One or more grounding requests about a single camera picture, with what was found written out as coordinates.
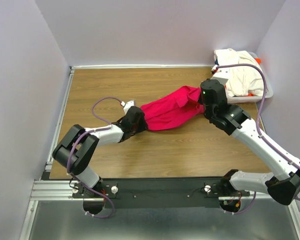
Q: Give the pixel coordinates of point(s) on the white laundry basket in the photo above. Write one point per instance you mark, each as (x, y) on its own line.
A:
(253, 99)

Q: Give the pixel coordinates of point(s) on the white t shirt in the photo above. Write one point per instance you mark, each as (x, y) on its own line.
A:
(245, 81)

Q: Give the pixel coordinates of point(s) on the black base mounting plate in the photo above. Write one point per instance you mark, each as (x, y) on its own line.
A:
(150, 193)

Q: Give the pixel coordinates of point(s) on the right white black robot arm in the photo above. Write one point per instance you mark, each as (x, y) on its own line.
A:
(282, 183)

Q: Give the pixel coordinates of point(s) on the pink t shirt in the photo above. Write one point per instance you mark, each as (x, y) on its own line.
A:
(174, 109)

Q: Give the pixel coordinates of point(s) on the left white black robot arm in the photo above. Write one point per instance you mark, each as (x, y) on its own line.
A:
(74, 152)

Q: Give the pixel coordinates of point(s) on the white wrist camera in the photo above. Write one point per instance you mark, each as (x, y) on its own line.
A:
(221, 74)
(127, 105)

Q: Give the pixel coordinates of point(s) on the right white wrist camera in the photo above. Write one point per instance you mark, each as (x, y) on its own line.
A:
(221, 74)

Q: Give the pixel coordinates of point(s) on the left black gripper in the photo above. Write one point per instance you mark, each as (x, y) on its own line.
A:
(143, 126)

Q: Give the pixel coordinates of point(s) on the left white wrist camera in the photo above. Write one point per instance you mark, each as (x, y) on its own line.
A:
(127, 105)

